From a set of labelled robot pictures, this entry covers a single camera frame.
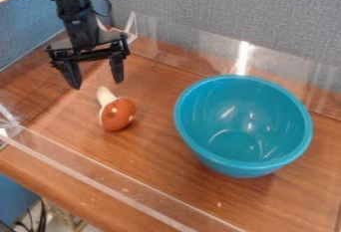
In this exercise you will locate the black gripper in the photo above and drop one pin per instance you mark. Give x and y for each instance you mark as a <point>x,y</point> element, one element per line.
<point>111,47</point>

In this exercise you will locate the brown and white toy mushroom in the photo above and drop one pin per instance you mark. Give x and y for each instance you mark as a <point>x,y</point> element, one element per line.
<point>117,111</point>

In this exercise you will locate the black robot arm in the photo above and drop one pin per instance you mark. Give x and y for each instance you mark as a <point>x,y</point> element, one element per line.
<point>89,42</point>

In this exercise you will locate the blue plastic bowl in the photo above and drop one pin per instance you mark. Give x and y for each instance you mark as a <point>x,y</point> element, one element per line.
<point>243,125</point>

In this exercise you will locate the clear acrylic left barrier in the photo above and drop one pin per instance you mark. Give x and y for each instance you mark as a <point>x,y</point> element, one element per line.
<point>30,86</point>

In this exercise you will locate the clear acrylic barrier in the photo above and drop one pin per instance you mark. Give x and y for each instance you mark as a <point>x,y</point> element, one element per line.
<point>45,162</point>
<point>30,86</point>
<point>208,54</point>

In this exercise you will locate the clear acrylic front barrier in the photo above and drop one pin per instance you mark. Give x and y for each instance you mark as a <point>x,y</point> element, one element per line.
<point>45,162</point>

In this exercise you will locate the clear acrylic back barrier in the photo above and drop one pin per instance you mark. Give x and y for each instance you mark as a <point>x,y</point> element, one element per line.
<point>208,54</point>

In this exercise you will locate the clear acrylic corner bracket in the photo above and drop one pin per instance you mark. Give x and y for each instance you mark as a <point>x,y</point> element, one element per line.
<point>128,27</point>

